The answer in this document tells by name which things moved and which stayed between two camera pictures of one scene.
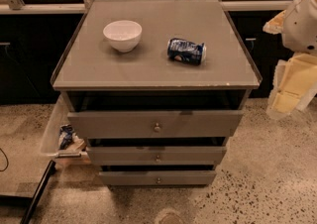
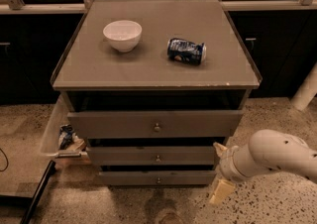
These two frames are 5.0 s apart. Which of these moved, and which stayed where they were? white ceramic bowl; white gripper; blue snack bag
Moved: white gripper
Stayed: blue snack bag; white ceramic bowl
